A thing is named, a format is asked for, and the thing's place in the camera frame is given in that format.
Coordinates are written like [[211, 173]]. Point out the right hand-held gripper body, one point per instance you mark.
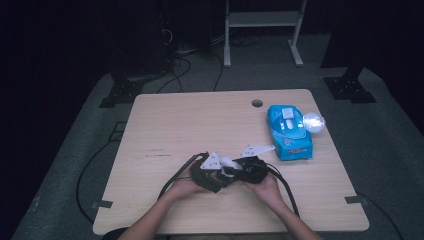
[[255, 170]]

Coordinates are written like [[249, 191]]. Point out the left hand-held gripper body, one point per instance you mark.
[[203, 175]]

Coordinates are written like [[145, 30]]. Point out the blue wet wipes pack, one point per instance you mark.
[[293, 140]]

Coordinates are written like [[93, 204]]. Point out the person's right hand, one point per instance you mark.
[[266, 190]]

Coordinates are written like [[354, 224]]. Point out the person's left hand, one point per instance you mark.
[[185, 190]]

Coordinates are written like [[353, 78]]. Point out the grey tape strip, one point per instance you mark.
[[356, 199], [101, 204]]

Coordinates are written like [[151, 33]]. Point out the dark equipment cabinet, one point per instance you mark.
[[143, 46]]

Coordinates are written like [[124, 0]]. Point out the white metal stand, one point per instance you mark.
[[263, 18]]

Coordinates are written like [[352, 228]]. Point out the black stand base plate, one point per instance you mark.
[[121, 93], [348, 88]]

